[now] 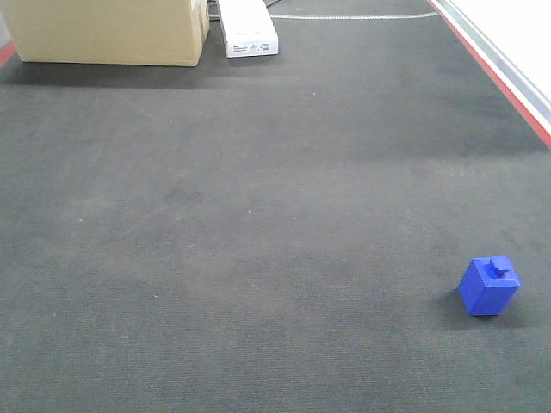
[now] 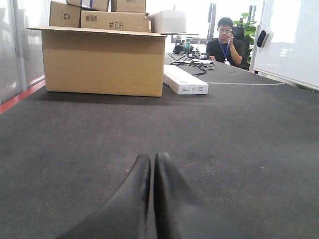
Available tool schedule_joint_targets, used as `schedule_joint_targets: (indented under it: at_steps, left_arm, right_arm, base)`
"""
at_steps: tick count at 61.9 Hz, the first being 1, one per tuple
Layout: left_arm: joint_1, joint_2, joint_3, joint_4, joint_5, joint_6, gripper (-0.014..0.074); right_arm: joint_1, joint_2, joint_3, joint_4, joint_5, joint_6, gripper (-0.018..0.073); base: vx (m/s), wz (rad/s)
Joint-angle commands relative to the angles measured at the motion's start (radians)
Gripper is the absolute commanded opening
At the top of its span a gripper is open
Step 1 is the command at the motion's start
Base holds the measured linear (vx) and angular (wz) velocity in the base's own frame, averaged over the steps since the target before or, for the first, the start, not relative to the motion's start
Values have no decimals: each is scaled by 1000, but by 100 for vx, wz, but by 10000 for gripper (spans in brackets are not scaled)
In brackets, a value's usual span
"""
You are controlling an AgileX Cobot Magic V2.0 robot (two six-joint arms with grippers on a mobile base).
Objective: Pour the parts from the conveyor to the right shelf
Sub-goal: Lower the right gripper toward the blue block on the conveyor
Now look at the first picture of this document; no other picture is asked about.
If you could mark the blue block part with knob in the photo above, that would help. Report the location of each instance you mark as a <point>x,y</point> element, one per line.
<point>488,285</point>

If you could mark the white long box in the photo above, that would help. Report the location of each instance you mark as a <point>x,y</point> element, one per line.
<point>247,28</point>

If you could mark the large cardboard box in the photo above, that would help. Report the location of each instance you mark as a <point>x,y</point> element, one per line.
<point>165,33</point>

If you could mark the white conveyor side rail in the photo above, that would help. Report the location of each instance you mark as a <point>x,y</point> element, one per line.
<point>511,42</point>

